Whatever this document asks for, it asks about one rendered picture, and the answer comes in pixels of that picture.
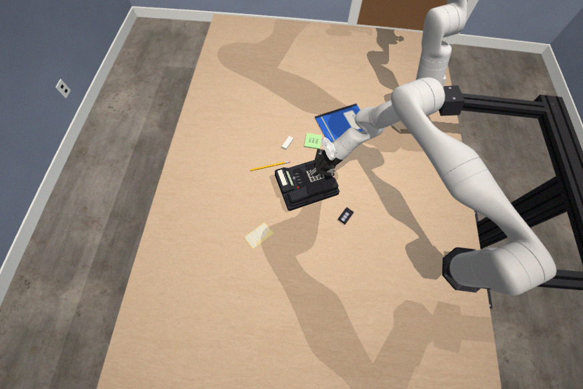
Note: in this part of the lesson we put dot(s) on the green sticky note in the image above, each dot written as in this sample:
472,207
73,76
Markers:
313,141

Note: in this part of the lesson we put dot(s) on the blue notebook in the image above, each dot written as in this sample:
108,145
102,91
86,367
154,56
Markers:
334,123

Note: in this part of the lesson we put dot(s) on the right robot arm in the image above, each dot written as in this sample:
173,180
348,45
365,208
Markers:
440,22

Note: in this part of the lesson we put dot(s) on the black telephone handset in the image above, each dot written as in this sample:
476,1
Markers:
304,193

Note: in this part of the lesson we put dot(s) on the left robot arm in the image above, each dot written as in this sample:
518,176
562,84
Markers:
512,269

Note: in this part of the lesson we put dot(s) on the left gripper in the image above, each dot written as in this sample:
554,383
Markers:
323,162

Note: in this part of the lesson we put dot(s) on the black desk phone body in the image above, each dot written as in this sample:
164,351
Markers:
299,176

